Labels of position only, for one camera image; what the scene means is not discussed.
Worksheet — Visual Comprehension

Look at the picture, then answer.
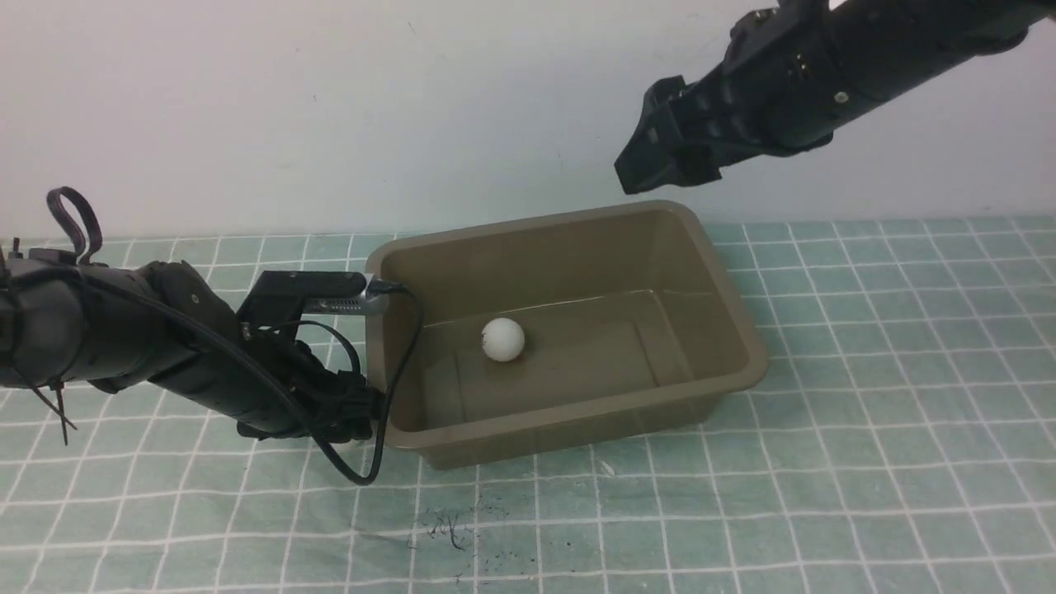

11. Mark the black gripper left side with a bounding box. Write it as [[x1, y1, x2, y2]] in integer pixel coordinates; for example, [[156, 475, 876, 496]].
[[153, 262, 385, 444]]

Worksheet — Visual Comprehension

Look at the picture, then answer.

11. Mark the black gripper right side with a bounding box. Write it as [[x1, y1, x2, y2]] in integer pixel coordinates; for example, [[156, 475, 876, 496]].
[[615, 1, 842, 196]]

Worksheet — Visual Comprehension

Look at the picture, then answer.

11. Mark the white ping-pong ball with logo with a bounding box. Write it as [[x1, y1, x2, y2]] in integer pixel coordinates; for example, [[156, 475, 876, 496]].
[[480, 318, 526, 361]]

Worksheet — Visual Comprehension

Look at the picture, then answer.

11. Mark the olive green plastic bin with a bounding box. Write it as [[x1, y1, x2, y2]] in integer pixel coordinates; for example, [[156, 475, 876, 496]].
[[365, 200, 769, 469]]

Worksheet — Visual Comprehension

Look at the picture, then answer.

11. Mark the green checkered tablecloth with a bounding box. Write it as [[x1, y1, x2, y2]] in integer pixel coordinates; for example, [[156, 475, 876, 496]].
[[1, 217, 1055, 593]]

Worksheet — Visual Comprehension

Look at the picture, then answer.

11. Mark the black wrist camera with cable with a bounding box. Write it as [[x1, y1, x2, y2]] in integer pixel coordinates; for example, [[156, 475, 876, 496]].
[[238, 271, 425, 488]]

